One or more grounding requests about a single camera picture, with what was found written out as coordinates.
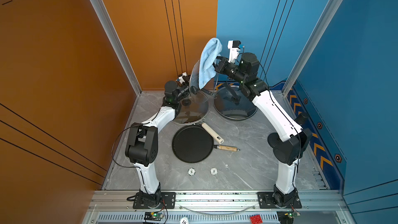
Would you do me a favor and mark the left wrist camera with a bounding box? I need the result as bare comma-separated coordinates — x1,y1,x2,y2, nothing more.
177,72,190,85

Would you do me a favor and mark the left aluminium corner post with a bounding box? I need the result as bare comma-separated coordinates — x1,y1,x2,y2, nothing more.
90,0,142,96

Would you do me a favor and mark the right aluminium corner post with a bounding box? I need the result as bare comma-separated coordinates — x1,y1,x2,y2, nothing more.
282,0,343,96

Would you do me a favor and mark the green circuit board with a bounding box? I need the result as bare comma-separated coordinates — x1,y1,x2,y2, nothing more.
143,212,165,224

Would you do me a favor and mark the brown wok cream handle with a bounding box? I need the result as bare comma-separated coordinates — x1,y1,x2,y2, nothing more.
172,111,224,145

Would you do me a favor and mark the small pan wooden handle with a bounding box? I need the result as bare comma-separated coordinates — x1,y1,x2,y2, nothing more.
172,126,240,163

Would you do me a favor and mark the large glass pot lid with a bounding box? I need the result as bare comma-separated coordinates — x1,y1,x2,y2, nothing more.
173,91,209,124

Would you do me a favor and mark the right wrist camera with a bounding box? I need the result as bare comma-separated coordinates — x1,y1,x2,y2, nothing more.
228,40,241,63

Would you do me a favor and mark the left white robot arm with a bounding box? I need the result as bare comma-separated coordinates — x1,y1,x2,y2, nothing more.
125,81,189,208

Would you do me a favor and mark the aluminium front rail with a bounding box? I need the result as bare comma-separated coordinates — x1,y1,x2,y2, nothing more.
88,190,348,212

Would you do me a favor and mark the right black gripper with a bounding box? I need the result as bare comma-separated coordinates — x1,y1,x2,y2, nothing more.
211,55,249,86

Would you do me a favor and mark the white round marker one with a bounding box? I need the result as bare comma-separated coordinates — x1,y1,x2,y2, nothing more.
210,168,218,175

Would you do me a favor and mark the light blue microfibre cloth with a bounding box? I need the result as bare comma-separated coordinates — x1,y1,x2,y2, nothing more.
199,38,222,89

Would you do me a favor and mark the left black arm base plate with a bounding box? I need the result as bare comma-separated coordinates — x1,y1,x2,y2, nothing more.
133,191,176,209

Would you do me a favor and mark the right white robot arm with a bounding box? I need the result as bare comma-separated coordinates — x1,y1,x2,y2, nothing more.
214,52,313,208

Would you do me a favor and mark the aluminium corner post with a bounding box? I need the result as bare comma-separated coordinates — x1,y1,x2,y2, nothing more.
90,0,142,96
282,0,343,96

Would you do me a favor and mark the white round numbered tag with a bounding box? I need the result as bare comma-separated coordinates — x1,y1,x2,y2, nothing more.
179,217,189,224

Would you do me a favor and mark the small board with wires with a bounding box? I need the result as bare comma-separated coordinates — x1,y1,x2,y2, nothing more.
285,211,301,219

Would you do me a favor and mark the red perforated block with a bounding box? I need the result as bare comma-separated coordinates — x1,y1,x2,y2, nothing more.
250,215,263,224

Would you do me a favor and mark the white round marker five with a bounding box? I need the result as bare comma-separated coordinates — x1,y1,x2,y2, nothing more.
188,168,195,176

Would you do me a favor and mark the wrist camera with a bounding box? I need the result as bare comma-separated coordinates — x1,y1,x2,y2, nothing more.
177,72,190,85
228,40,241,63

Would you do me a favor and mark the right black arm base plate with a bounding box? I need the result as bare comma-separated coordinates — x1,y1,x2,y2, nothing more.
257,190,302,209

